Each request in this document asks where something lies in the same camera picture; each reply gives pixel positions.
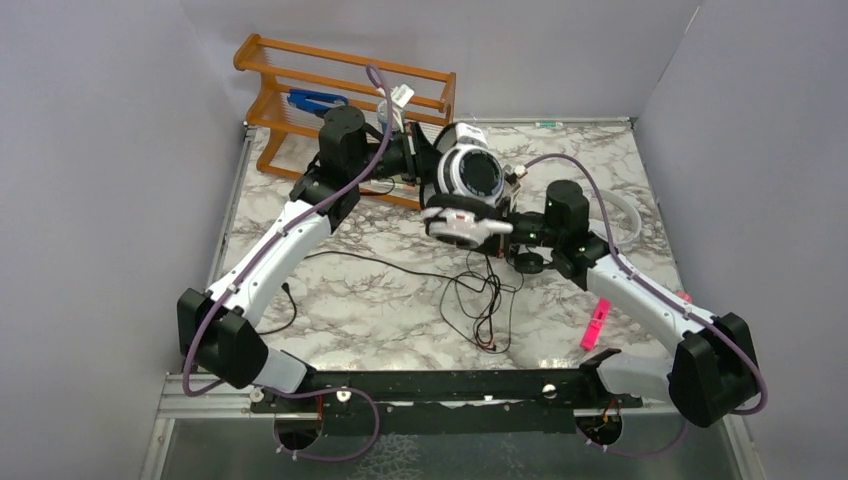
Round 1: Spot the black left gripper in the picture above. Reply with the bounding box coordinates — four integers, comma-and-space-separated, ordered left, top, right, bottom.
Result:
348, 120, 464, 186

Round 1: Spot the white black gaming headset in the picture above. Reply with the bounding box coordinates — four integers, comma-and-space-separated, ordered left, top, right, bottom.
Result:
421, 122, 520, 250

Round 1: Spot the black red headset cable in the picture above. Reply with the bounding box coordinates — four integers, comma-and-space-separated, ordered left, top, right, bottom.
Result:
301, 248, 505, 352

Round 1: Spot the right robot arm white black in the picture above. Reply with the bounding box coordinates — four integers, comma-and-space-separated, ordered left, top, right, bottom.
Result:
499, 180, 768, 427

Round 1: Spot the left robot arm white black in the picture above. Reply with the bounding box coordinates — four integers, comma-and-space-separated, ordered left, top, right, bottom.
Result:
177, 105, 440, 411

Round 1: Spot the small black on-ear headphones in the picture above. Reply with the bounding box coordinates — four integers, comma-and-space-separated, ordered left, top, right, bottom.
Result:
507, 251, 553, 275

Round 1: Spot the white over-ear headphones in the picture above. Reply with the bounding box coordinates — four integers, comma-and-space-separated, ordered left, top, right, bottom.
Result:
595, 190, 643, 249

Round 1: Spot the blue lidded jar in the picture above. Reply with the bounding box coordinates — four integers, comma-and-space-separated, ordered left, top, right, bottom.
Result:
376, 99, 400, 134

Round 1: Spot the wooden orange shelf rack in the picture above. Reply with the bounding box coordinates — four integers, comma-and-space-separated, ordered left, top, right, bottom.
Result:
233, 33, 457, 179

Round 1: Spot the blue black hand tool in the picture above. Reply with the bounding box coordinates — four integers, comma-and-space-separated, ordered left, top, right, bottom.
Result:
287, 88, 349, 118

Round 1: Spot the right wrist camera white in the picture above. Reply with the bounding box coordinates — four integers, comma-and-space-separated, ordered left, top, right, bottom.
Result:
502, 165, 527, 189

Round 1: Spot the thin black headphone cable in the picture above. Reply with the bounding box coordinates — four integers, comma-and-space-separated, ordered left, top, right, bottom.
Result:
439, 248, 526, 354

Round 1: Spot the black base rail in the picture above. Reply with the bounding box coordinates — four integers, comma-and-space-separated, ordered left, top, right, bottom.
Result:
250, 365, 642, 437

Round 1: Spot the black cable at left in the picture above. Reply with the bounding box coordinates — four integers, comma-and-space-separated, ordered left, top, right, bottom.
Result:
254, 282, 299, 337

